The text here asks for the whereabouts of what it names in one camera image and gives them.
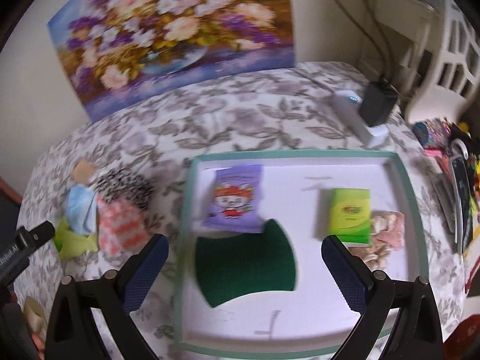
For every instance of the white box with teal rim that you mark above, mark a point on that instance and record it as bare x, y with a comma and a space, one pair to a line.
314, 319

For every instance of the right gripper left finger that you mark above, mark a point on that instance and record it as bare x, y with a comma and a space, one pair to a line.
72, 332

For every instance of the blue face mask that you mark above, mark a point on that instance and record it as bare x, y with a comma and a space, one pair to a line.
81, 210

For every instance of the beige makeup sponge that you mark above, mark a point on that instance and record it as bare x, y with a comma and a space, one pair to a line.
83, 173

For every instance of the floral grey white tablecloth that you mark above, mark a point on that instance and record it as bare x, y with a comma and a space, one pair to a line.
270, 110

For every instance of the black smartphone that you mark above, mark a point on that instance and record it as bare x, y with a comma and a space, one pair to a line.
462, 203

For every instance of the leopard print scrunchie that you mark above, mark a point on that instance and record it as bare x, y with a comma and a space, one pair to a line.
124, 183

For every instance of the floral painting canvas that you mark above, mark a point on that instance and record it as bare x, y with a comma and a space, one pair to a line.
117, 53

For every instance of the lime green cloth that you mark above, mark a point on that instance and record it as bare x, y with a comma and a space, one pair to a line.
71, 245

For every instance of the white plastic chair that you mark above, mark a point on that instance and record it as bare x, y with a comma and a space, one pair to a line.
451, 83

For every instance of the pink beige scrunchie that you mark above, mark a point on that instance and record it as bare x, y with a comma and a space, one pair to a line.
387, 235

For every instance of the pink white chevron cloth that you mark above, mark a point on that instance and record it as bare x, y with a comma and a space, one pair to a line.
120, 226

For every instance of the pile of colourful stationery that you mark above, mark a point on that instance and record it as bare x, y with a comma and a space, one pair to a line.
441, 141

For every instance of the green yellow scrub sponge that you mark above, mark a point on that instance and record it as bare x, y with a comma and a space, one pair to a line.
232, 267

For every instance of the purple cartoon tissue pack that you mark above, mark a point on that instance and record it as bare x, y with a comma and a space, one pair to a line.
235, 200

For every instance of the black power adapter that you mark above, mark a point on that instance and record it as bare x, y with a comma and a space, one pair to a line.
377, 103

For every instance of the white power strip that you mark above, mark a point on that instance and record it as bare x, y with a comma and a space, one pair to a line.
346, 104

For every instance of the green tissue pack in box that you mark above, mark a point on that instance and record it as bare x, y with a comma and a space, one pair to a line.
349, 216

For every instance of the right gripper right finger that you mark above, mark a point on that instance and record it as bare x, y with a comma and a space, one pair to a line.
416, 333

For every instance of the red fabric item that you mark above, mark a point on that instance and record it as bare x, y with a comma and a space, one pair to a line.
464, 342

